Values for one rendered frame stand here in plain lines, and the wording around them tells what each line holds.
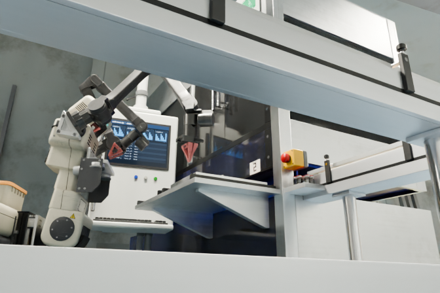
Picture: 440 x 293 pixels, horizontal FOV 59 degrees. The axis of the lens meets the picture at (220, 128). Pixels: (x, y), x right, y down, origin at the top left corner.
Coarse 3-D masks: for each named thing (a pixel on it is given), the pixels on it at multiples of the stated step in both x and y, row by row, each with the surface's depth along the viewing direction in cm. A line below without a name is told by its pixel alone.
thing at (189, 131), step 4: (188, 124) 160; (184, 128) 160; (188, 128) 159; (192, 128) 160; (196, 128) 162; (184, 132) 160; (188, 132) 159; (192, 132) 159; (196, 132) 161; (180, 136) 157; (188, 136) 157; (192, 136) 158; (196, 136) 161; (176, 140) 159; (180, 140) 160; (196, 140) 159; (200, 140) 160
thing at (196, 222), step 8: (152, 208) 195; (160, 208) 195; (168, 216) 196; (176, 216) 198; (184, 216) 200; (192, 216) 203; (200, 216) 205; (208, 216) 207; (184, 224) 199; (192, 224) 201; (200, 224) 203; (208, 224) 206; (200, 232) 202; (208, 232) 204
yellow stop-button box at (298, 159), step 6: (288, 150) 162; (294, 150) 159; (300, 150) 161; (294, 156) 158; (300, 156) 160; (306, 156) 162; (288, 162) 160; (294, 162) 157; (300, 162) 159; (306, 162) 161; (288, 168) 162; (294, 168) 162; (300, 168) 162
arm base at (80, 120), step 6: (72, 114) 173; (78, 114) 173; (84, 114) 174; (72, 120) 169; (78, 120) 172; (84, 120) 174; (90, 120) 176; (78, 126) 171; (84, 126) 175; (78, 132) 175
